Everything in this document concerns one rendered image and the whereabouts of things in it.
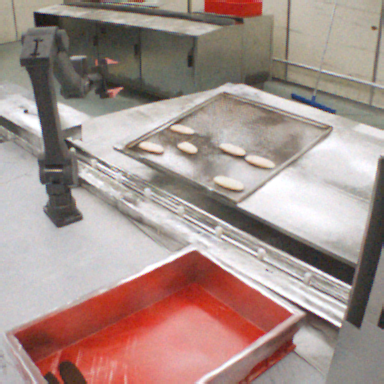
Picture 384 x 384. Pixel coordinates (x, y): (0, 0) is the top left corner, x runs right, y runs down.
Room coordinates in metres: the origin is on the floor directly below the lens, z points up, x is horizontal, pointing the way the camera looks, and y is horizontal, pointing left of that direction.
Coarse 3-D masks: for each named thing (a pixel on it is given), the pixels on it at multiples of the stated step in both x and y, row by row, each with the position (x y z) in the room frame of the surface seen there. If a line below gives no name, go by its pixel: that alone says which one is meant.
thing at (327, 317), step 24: (24, 144) 1.65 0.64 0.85; (96, 192) 1.28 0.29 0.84; (120, 192) 1.24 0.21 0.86; (144, 216) 1.12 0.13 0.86; (168, 216) 1.11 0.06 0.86; (168, 240) 1.05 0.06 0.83; (192, 240) 1.00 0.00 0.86; (216, 240) 1.00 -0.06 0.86; (240, 264) 0.90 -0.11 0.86; (288, 288) 0.81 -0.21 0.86; (312, 312) 0.73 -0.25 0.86; (336, 312) 0.72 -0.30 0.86; (336, 336) 0.68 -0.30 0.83
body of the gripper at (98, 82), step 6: (96, 66) 1.63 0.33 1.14; (102, 66) 1.62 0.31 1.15; (96, 72) 1.63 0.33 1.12; (102, 72) 1.61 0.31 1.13; (90, 78) 1.58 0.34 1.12; (96, 78) 1.59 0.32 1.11; (102, 78) 1.61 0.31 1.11; (90, 84) 1.57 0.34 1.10; (96, 84) 1.59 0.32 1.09; (102, 84) 1.61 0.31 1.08; (96, 90) 1.63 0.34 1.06; (102, 90) 1.61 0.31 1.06
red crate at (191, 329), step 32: (192, 288) 0.86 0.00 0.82; (128, 320) 0.75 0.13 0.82; (160, 320) 0.75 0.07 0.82; (192, 320) 0.75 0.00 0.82; (224, 320) 0.75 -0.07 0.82; (64, 352) 0.65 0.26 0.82; (96, 352) 0.65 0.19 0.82; (128, 352) 0.66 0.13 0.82; (160, 352) 0.66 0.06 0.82; (192, 352) 0.66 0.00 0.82; (224, 352) 0.66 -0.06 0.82; (288, 352) 0.64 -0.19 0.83
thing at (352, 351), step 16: (368, 224) 0.55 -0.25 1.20; (368, 240) 0.55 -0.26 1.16; (368, 256) 0.57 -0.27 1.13; (368, 272) 0.58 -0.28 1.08; (352, 288) 0.55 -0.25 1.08; (368, 288) 0.59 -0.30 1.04; (352, 304) 0.55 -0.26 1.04; (368, 304) 0.52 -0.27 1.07; (352, 320) 0.57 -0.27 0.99; (368, 320) 0.51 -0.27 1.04; (352, 336) 0.53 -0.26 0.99; (368, 336) 0.51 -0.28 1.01; (336, 352) 0.54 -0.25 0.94; (352, 352) 0.52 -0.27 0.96; (368, 352) 0.51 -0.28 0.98; (336, 368) 0.54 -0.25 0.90; (352, 368) 0.52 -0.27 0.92; (368, 368) 0.50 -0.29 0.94
